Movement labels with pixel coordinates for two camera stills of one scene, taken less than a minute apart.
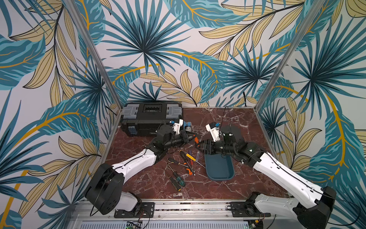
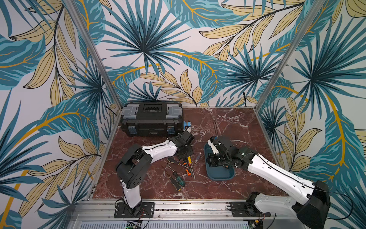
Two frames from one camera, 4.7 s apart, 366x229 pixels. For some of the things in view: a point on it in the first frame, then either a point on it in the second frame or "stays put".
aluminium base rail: [181, 214] stays put
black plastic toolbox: [142, 119] stays put
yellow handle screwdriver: [194, 159] → [189, 161]
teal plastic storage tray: [219, 166] stays put
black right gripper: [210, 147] → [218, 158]
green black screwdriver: [178, 179] stays put
